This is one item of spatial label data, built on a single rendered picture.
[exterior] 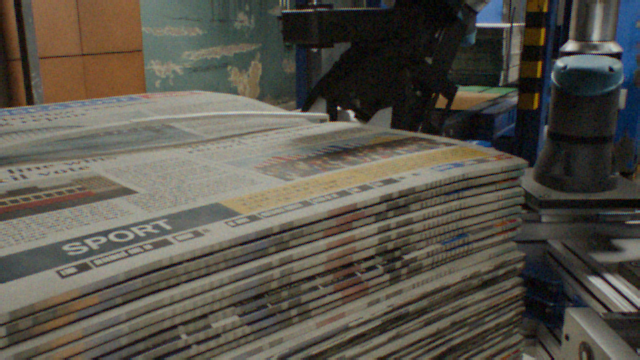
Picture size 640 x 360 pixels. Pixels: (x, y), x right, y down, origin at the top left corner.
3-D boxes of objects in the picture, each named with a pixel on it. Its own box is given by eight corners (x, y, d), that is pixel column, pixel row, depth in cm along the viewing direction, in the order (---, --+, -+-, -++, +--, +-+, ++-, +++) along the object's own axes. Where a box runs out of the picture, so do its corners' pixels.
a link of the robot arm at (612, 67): (543, 133, 115) (551, 58, 111) (548, 121, 127) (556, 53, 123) (616, 139, 110) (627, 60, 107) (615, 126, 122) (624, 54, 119)
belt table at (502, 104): (491, 141, 213) (493, 112, 210) (326, 124, 246) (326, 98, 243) (538, 112, 271) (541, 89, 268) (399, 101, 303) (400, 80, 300)
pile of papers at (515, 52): (501, 86, 279) (506, 25, 272) (437, 82, 294) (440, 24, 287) (523, 78, 310) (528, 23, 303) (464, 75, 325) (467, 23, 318)
